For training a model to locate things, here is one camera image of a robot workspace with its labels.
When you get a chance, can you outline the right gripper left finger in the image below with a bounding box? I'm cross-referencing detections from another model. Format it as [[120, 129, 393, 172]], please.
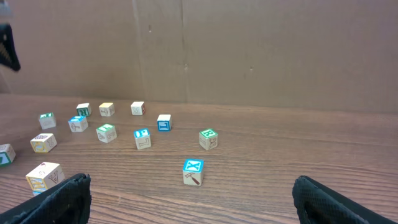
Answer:
[[1, 173, 91, 224]]

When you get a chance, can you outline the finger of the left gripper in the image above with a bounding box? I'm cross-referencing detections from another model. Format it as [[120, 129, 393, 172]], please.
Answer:
[[0, 24, 21, 72]]

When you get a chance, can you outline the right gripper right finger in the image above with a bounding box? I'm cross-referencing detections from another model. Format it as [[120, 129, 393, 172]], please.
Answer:
[[292, 175, 397, 224]]

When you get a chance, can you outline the wooden block airplane drawing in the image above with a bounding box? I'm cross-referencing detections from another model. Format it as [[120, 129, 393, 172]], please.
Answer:
[[25, 162, 65, 192]]

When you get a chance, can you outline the white block green number side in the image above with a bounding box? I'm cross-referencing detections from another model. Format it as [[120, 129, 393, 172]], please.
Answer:
[[0, 144, 16, 166]]

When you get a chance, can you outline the blue letter P block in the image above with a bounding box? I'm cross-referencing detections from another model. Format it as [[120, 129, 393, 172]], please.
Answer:
[[134, 128, 152, 150]]

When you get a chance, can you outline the wooden block yellow side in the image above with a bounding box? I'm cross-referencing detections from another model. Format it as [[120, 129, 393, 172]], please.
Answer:
[[30, 133, 57, 153]]

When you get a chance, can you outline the green letter block left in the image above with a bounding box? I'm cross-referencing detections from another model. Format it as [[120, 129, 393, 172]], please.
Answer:
[[39, 112, 57, 129]]

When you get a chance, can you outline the green number 7 block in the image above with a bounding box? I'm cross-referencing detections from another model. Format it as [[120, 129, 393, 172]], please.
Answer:
[[96, 124, 118, 143]]

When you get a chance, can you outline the blue letter T block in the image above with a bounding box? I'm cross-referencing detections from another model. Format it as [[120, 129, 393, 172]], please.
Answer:
[[68, 116, 88, 133]]

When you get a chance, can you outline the yellow top block far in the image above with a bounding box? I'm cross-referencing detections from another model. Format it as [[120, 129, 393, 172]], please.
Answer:
[[99, 103, 115, 117]]

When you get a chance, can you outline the white block top centre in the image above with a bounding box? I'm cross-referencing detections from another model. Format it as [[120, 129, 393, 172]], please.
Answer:
[[131, 101, 146, 115]]

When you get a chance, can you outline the white block blue side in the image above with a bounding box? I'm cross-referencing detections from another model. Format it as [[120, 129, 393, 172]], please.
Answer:
[[157, 114, 172, 132]]

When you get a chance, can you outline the green letter R block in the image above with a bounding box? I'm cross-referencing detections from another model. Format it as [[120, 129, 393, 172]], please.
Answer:
[[199, 129, 218, 150]]

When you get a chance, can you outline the blue letter X block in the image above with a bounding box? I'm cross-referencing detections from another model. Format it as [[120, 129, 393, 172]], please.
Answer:
[[182, 159, 204, 186]]

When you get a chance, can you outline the cardboard back panel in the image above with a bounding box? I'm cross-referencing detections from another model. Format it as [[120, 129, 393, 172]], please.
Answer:
[[1, 0, 397, 113]]

